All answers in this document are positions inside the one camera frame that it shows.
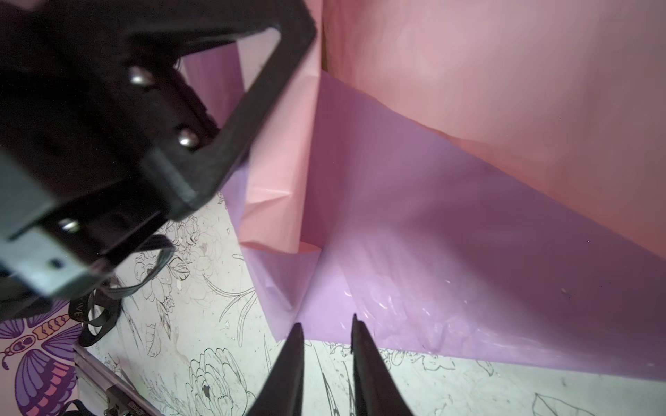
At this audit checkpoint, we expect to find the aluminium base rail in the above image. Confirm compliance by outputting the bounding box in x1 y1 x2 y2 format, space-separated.
59 344 162 416

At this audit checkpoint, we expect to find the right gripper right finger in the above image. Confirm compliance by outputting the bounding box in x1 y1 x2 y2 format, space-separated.
351 315 413 416

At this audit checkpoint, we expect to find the black printed ribbon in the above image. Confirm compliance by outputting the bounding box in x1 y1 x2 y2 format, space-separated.
69 234 175 348

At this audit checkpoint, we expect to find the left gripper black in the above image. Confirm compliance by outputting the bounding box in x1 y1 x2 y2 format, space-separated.
1 1 317 321

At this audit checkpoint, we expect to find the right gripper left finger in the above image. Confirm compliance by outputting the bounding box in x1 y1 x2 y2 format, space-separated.
247 323 305 416

